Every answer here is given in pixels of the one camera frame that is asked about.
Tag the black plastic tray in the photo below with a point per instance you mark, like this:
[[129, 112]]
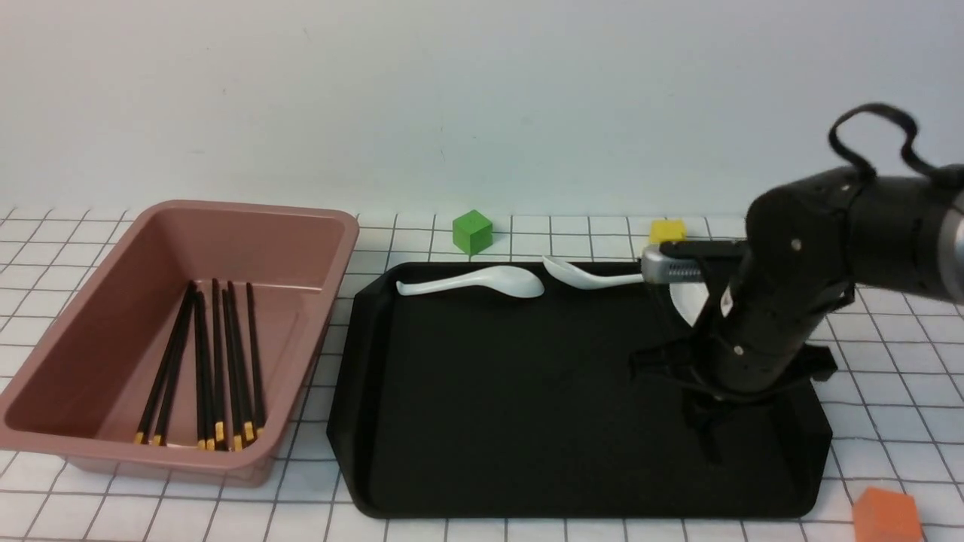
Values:
[[473, 404]]

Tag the orange foam cube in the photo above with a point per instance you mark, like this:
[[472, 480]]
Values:
[[884, 515]]

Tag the white ceramic spoon upside down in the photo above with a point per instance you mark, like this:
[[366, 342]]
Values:
[[576, 277]]

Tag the pink plastic bin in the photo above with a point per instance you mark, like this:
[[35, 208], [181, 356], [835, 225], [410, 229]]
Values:
[[81, 392]]

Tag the black yellow-tipped chopstick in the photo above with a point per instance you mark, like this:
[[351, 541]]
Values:
[[255, 354], [200, 371], [235, 414], [247, 419], [143, 434], [217, 376], [177, 373]]

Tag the white ceramic spoon far left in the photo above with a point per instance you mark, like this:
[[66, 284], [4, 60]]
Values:
[[511, 281]]

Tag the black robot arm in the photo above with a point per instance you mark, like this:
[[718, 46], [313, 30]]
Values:
[[808, 245]]

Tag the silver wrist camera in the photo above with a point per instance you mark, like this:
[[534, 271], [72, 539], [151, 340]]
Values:
[[688, 260]]

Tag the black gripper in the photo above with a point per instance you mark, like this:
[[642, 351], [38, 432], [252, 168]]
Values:
[[751, 341]]

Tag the green foam cube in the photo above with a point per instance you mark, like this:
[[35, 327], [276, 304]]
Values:
[[472, 232]]

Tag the yellow foam cube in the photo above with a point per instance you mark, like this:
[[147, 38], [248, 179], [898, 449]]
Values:
[[666, 230]]

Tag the white ceramic spoon inner pair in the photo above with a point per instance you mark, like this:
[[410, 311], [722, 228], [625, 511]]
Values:
[[688, 299]]

